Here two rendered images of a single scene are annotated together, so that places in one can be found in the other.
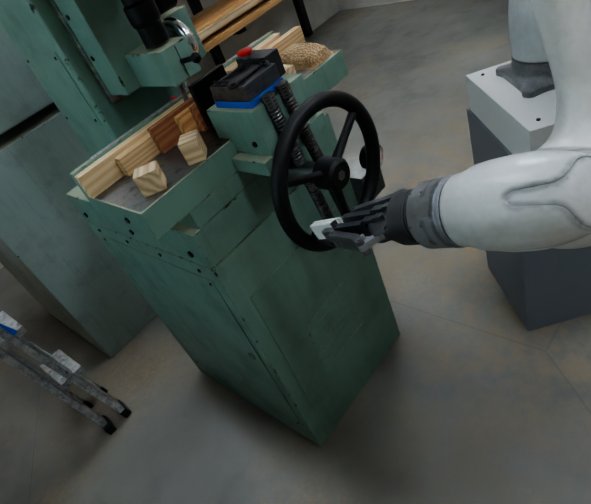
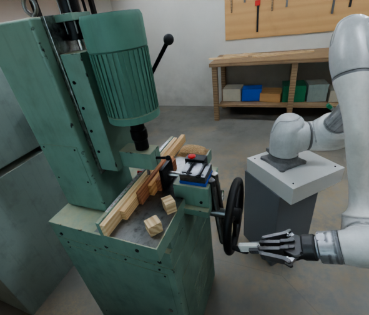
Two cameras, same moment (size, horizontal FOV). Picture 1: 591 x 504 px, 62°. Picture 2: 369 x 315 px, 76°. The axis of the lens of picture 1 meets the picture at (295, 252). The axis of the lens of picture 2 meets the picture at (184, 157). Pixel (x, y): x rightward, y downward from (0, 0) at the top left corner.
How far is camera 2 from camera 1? 0.51 m
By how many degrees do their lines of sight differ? 26
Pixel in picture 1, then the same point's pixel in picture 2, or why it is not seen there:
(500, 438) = not seen: outside the picture
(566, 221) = not seen: outside the picture
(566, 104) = (358, 198)
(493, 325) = (255, 264)
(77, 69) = (87, 156)
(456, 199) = (353, 247)
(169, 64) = (152, 160)
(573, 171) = not seen: outside the picture
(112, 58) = (114, 153)
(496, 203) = not seen: outside the picture
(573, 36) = (365, 175)
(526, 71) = (278, 161)
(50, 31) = (78, 137)
